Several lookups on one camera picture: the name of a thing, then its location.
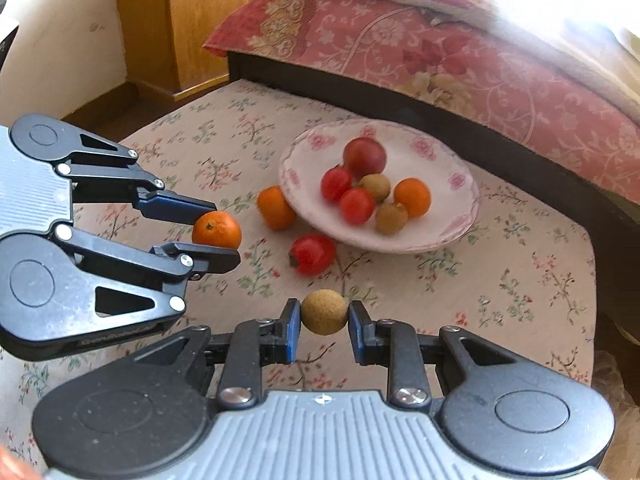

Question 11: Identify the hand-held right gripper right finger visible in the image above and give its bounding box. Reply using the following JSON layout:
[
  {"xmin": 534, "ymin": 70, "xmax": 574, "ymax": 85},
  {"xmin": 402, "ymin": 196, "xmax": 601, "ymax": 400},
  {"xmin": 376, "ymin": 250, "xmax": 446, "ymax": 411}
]
[{"xmin": 348, "ymin": 299, "xmax": 522, "ymax": 407}]

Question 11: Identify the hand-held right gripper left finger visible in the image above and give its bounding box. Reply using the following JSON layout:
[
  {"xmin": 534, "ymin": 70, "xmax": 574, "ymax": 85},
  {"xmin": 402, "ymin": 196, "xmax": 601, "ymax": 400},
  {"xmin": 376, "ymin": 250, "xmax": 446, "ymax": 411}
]
[{"xmin": 134, "ymin": 298, "xmax": 303, "ymax": 409}]

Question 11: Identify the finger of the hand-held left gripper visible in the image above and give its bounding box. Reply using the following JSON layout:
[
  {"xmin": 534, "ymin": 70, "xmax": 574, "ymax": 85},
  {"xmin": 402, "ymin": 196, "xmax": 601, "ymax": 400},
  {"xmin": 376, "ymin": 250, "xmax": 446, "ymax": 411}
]
[
  {"xmin": 52, "ymin": 225, "xmax": 243, "ymax": 347},
  {"xmin": 57, "ymin": 127, "xmax": 219, "ymax": 224}
]

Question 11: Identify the small orange tangerine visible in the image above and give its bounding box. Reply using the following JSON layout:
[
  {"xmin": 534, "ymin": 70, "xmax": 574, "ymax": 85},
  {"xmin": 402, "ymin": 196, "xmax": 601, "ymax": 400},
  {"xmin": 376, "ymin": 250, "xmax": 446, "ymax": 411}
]
[
  {"xmin": 393, "ymin": 178, "xmax": 432, "ymax": 219},
  {"xmin": 257, "ymin": 186, "xmax": 298, "ymax": 232},
  {"xmin": 192, "ymin": 211, "xmax": 243, "ymax": 250}
]

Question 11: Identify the pale rough longan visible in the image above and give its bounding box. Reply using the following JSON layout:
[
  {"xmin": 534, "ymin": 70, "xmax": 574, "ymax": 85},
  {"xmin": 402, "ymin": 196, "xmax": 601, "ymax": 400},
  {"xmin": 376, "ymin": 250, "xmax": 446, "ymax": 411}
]
[{"xmin": 300, "ymin": 289, "xmax": 349, "ymax": 335}]

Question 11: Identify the red tomato with dark calyx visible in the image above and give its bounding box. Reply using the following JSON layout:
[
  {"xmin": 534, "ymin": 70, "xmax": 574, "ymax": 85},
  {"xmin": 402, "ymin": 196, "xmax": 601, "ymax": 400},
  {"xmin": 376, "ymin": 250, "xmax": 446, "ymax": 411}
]
[{"xmin": 289, "ymin": 234, "xmax": 337, "ymax": 277}]

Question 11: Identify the brown longan with stem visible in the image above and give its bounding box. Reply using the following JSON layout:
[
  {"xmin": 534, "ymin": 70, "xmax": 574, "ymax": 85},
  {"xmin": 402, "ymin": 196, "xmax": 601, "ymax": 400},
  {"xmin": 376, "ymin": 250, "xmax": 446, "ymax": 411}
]
[{"xmin": 375, "ymin": 201, "xmax": 409, "ymax": 235}]

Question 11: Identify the small red tomato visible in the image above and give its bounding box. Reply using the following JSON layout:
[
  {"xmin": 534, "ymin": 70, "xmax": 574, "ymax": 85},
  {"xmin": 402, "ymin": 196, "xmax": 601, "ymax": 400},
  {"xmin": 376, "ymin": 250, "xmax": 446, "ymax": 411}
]
[
  {"xmin": 339, "ymin": 187, "xmax": 377, "ymax": 225},
  {"xmin": 320, "ymin": 166, "xmax": 354, "ymax": 204}
]

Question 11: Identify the white floral plate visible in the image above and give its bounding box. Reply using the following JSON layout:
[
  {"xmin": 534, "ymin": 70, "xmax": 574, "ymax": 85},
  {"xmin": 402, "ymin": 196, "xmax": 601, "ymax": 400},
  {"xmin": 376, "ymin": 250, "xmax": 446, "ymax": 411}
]
[{"xmin": 278, "ymin": 120, "xmax": 480, "ymax": 255}]

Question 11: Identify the large red apple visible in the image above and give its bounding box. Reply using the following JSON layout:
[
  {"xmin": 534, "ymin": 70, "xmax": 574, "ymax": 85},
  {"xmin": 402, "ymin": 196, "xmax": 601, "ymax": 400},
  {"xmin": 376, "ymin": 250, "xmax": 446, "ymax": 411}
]
[{"xmin": 343, "ymin": 137, "xmax": 388, "ymax": 180}]

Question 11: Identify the floral tablecloth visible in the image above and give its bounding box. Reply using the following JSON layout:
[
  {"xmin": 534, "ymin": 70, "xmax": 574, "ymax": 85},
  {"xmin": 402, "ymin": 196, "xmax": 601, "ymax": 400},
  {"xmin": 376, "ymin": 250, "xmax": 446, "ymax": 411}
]
[{"xmin": 0, "ymin": 79, "xmax": 598, "ymax": 480}]

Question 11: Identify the wooden cabinet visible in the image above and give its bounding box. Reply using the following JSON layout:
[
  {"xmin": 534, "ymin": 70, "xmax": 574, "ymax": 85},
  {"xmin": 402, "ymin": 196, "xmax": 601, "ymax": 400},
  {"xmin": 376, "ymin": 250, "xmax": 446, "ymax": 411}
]
[{"xmin": 112, "ymin": 0, "xmax": 271, "ymax": 103}]

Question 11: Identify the red floral bedspread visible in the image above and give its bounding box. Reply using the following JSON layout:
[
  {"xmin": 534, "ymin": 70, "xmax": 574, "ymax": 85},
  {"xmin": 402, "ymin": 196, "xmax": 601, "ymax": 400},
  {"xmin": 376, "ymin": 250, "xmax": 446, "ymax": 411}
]
[{"xmin": 202, "ymin": 0, "xmax": 640, "ymax": 206}]

